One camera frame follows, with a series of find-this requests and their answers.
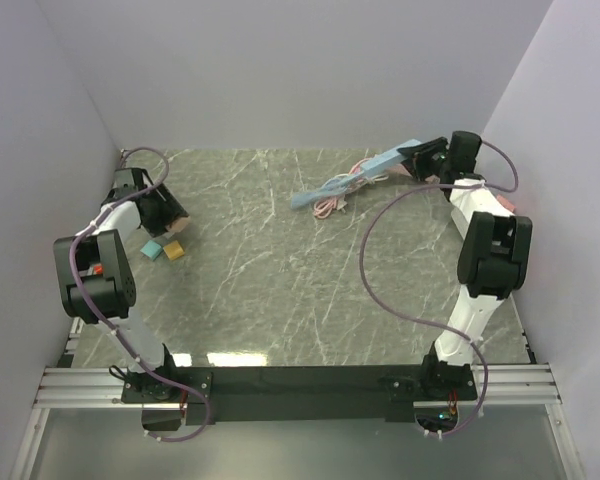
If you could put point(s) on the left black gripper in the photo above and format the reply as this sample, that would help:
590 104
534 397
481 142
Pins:
170 210

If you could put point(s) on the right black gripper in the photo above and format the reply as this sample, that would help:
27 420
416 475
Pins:
421 151

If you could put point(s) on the peach cartoon charger plug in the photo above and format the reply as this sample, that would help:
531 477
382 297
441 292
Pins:
178 225

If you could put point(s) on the yellow charger plug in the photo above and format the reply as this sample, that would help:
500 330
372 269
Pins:
173 250

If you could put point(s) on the teal charger plug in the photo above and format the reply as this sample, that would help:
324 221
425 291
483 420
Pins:
151 250

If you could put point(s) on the light blue power strip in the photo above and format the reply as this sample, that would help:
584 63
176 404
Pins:
337 185

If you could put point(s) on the pink power strip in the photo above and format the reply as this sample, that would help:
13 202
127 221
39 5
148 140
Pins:
323 208

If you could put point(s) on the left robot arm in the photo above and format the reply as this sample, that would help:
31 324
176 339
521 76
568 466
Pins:
95 279

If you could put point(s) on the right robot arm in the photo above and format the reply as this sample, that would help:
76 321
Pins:
494 256

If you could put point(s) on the pink cube socket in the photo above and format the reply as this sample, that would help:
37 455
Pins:
506 203

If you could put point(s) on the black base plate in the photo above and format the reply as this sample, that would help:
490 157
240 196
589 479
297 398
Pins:
266 393

